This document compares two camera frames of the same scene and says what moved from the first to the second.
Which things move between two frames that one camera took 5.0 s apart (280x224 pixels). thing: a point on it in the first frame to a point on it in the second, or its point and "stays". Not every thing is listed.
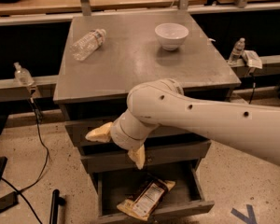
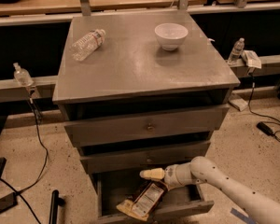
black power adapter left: (6, 203) stays
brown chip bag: (145, 198) stays
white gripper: (121, 136) to (171, 175)
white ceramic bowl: (171, 35) stays
